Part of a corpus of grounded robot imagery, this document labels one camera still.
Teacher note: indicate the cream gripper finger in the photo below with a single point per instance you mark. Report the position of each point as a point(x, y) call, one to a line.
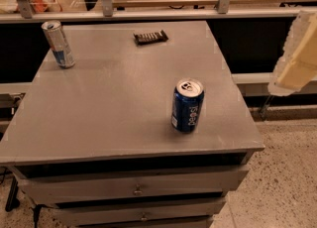
point(298, 64)

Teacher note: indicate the blue pepsi can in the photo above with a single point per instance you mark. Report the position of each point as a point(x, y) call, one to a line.
point(188, 96)

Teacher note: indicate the dark rxbar chocolate bar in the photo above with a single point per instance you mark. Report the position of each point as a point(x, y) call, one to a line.
point(150, 38)

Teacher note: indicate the silver red bull can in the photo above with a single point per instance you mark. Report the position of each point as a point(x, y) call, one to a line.
point(58, 42)

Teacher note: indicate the grey drawer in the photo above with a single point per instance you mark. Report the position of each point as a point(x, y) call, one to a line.
point(156, 210)
point(103, 186)

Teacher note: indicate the metal drawer knob upper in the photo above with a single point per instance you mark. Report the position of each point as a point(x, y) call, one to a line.
point(138, 191)

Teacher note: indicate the metal drawer knob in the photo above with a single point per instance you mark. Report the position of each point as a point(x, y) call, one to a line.
point(144, 217)
point(138, 191)

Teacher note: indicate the metal drawer knob lower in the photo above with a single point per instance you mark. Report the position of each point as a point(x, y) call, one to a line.
point(144, 217)

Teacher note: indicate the grey top drawer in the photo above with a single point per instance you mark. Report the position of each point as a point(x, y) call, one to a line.
point(103, 186)

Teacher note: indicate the black cabinet leg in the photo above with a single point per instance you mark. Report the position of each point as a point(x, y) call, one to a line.
point(12, 200)

